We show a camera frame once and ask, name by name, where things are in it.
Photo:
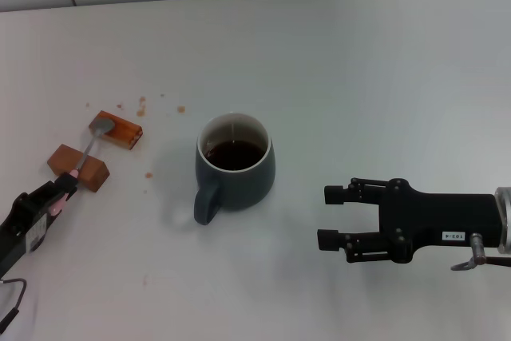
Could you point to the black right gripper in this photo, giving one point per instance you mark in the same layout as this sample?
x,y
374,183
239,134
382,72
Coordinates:
x,y
431,217

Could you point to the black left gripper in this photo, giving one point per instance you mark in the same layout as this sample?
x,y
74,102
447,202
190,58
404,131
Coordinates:
x,y
20,225

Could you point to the grey ceramic cup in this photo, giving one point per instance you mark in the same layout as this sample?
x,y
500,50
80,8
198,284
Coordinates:
x,y
239,189

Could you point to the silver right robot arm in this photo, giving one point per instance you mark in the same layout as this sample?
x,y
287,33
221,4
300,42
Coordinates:
x,y
504,221

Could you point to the brown arched wooden block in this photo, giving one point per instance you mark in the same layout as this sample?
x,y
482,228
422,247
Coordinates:
x,y
93,173

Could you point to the orange grooved wooden block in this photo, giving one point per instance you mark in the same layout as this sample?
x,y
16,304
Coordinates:
x,y
123,133

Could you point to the dark coffee liquid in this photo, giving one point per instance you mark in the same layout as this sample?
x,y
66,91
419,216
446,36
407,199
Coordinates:
x,y
233,155

